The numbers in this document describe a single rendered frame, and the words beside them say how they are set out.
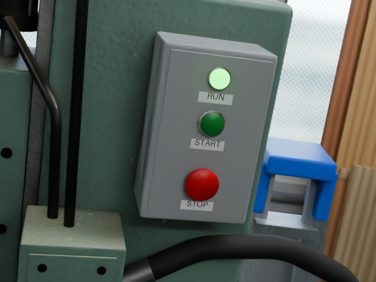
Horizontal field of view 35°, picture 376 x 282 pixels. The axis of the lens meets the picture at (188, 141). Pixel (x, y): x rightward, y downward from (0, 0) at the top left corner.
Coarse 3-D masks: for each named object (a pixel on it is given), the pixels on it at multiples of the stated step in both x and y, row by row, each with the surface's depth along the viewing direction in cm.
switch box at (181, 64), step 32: (160, 32) 53; (160, 64) 49; (192, 64) 49; (224, 64) 50; (256, 64) 50; (160, 96) 50; (192, 96) 50; (256, 96) 51; (160, 128) 50; (192, 128) 51; (224, 128) 51; (256, 128) 52; (160, 160) 51; (192, 160) 52; (224, 160) 52; (256, 160) 53; (160, 192) 52; (224, 192) 53
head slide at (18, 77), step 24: (0, 48) 62; (0, 72) 57; (24, 72) 57; (0, 96) 57; (24, 96) 58; (0, 120) 58; (24, 120) 58; (0, 144) 59; (24, 144) 59; (0, 168) 59; (24, 168) 60; (0, 192) 60; (0, 216) 61; (0, 240) 62; (0, 264) 63
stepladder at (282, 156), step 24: (288, 144) 142; (312, 144) 145; (264, 168) 135; (288, 168) 133; (312, 168) 133; (264, 192) 136; (312, 192) 140; (264, 216) 140; (288, 216) 144; (312, 216) 141; (312, 240) 142
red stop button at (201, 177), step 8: (200, 168) 52; (192, 176) 51; (200, 176) 51; (208, 176) 52; (216, 176) 52; (192, 184) 52; (200, 184) 52; (208, 184) 52; (216, 184) 52; (192, 192) 52; (200, 192) 52; (208, 192) 52; (216, 192) 52; (200, 200) 52
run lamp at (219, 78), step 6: (210, 72) 49; (216, 72) 49; (222, 72) 49; (228, 72) 50; (210, 78) 49; (216, 78) 49; (222, 78) 49; (228, 78) 50; (210, 84) 50; (216, 84) 49; (222, 84) 50; (228, 84) 50
